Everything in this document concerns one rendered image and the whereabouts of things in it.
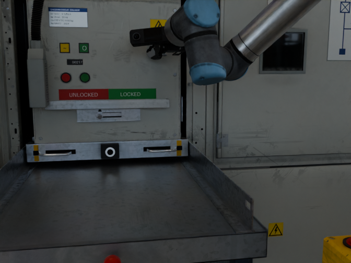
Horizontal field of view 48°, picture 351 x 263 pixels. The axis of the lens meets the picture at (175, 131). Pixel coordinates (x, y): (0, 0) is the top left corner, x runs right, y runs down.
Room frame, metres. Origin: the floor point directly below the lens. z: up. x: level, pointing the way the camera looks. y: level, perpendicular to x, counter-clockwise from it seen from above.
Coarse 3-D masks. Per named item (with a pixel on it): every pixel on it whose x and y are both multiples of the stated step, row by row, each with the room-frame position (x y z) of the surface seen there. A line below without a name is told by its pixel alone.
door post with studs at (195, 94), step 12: (192, 84) 1.42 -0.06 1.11; (192, 96) 1.42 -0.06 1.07; (204, 96) 1.43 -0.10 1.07; (192, 108) 1.42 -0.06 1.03; (204, 108) 1.43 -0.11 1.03; (192, 120) 1.42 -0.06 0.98; (204, 120) 1.43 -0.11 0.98; (192, 132) 1.42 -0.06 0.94; (204, 132) 1.43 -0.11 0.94; (204, 144) 1.43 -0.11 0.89
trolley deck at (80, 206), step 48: (48, 192) 1.00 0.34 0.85; (96, 192) 1.00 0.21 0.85; (144, 192) 1.00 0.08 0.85; (192, 192) 1.00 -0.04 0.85; (0, 240) 0.71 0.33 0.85; (48, 240) 0.71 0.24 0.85; (96, 240) 0.71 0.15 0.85; (144, 240) 0.71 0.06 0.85; (192, 240) 0.72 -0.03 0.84; (240, 240) 0.74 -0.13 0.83
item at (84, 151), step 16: (32, 144) 1.27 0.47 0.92; (48, 144) 1.27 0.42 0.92; (64, 144) 1.28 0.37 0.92; (80, 144) 1.29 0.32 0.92; (96, 144) 1.30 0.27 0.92; (128, 144) 1.32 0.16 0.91; (144, 144) 1.33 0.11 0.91; (160, 144) 1.34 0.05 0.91; (32, 160) 1.26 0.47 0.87; (48, 160) 1.27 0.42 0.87; (64, 160) 1.28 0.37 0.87
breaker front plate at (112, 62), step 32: (32, 0) 1.28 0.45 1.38; (64, 0) 1.30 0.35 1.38; (96, 0) 1.31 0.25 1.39; (64, 32) 1.30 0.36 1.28; (96, 32) 1.31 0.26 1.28; (128, 32) 1.33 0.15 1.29; (64, 64) 1.30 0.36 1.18; (96, 64) 1.31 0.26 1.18; (128, 64) 1.33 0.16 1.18; (160, 64) 1.35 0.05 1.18; (160, 96) 1.35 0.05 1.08; (64, 128) 1.29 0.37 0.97; (96, 128) 1.31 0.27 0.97; (128, 128) 1.33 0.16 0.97; (160, 128) 1.35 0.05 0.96
